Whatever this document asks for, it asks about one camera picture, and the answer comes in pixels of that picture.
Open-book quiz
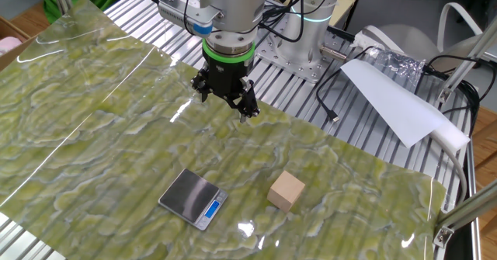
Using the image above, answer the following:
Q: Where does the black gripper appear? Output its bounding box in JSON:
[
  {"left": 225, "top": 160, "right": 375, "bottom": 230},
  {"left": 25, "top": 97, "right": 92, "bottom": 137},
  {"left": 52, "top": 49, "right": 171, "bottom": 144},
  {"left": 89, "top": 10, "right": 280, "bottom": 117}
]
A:
[{"left": 189, "top": 56, "right": 261, "bottom": 124}]

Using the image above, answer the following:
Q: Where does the light wooden cube block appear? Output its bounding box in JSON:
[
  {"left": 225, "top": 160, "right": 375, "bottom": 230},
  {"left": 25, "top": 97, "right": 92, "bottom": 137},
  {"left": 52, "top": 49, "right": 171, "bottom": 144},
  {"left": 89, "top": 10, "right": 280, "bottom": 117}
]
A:
[{"left": 266, "top": 170, "right": 307, "bottom": 213}]

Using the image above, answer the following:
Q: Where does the silver digital pocket scale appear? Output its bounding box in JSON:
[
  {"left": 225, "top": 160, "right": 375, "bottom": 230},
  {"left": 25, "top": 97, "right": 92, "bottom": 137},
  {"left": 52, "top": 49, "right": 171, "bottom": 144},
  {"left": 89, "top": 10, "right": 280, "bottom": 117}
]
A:
[{"left": 158, "top": 168, "right": 229, "bottom": 231}]

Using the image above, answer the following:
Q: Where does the green marble pattern mat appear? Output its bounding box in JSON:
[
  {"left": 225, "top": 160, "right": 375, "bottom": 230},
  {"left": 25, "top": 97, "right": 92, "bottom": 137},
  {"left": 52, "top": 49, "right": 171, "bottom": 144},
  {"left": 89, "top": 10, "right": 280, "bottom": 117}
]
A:
[{"left": 0, "top": 0, "right": 447, "bottom": 260}]

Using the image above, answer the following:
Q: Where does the white paper sheet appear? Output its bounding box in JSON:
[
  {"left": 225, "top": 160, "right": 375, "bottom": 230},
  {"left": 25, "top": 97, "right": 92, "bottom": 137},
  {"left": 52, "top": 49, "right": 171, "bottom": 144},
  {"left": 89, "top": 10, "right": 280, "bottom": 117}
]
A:
[{"left": 340, "top": 58, "right": 447, "bottom": 149}]

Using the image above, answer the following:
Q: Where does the clear plastic bag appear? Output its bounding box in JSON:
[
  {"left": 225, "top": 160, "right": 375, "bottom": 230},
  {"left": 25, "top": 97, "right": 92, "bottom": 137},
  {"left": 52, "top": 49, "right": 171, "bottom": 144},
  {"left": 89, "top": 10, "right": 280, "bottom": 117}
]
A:
[{"left": 353, "top": 29, "right": 427, "bottom": 88}]

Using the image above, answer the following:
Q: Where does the grey white office chair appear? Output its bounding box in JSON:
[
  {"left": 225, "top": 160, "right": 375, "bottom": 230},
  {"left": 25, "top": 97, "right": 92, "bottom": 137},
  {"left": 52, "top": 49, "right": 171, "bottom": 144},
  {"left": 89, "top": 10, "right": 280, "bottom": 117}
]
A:
[{"left": 363, "top": 2, "right": 497, "bottom": 65}]

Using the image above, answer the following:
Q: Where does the pink soft item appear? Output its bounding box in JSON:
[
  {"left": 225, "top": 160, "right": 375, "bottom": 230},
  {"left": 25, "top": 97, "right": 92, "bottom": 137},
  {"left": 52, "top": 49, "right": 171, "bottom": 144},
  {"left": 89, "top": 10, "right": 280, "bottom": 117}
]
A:
[{"left": 0, "top": 36, "right": 23, "bottom": 57}]

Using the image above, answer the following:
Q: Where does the brown cardboard box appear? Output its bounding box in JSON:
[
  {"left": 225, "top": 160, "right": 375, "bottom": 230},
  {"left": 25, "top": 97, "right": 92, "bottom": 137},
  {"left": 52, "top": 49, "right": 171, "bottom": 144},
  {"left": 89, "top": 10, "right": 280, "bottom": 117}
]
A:
[{"left": 0, "top": 15, "right": 36, "bottom": 73}]

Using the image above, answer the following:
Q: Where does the white foam strip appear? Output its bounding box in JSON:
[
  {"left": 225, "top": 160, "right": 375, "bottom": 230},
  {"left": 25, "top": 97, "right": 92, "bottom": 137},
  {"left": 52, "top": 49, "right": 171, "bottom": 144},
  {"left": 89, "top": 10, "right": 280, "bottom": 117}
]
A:
[{"left": 429, "top": 126, "right": 471, "bottom": 153}]

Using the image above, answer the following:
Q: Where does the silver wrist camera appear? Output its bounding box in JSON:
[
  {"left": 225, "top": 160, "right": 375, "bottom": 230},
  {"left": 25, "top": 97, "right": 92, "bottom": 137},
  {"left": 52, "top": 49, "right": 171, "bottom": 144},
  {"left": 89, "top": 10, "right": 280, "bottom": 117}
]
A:
[{"left": 157, "top": 0, "right": 224, "bottom": 39}]

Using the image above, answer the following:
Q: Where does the black USB cable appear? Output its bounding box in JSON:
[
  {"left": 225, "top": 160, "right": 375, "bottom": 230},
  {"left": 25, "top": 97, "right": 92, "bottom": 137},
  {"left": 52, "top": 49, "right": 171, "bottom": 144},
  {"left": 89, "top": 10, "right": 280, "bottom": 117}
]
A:
[{"left": 315, "top": 45, "right": 376, "bottom": 123}]

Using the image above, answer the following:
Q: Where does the silver cable connector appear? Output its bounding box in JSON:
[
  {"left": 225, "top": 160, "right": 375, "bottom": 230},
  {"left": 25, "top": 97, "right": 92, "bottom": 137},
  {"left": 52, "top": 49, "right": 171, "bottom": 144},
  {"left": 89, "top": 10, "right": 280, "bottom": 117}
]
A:
[{"left": 320, "top": 44, "right": 349, "bottom": 64}]

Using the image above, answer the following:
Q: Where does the black cable bundle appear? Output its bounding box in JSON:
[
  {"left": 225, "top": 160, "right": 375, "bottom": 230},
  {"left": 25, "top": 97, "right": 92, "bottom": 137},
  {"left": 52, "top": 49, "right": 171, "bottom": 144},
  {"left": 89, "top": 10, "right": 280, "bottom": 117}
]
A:
[{"left": 422, "top": 53, "right": 497, "bottom": 139}]

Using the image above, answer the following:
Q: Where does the white flexible hose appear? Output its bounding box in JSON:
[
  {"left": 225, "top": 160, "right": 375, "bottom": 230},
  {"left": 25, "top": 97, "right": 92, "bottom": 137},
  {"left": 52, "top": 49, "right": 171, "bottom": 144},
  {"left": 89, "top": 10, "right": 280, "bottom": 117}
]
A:
[{"left": 436, "top": 137, "right": 470, "bottom": 206}]

